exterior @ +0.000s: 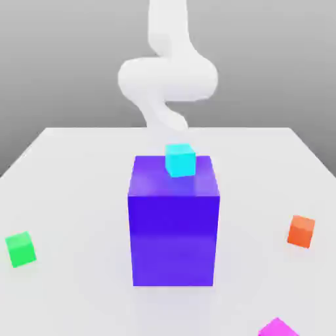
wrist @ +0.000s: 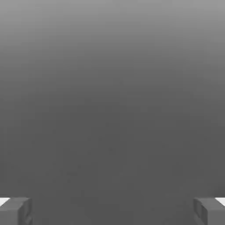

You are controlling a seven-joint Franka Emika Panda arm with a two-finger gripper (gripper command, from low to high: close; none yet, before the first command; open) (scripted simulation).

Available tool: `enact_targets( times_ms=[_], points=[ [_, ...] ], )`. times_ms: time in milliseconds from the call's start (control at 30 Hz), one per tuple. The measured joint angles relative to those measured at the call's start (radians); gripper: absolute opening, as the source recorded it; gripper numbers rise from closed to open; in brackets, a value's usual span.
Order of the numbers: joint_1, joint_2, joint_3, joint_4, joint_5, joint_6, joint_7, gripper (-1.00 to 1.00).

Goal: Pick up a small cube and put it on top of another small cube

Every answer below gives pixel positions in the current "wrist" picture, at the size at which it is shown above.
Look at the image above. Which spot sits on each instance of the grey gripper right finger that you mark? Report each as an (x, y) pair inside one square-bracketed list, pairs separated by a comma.
[(211, 211)]

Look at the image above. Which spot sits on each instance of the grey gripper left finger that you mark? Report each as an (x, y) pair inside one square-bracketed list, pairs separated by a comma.
[(14, 211)]

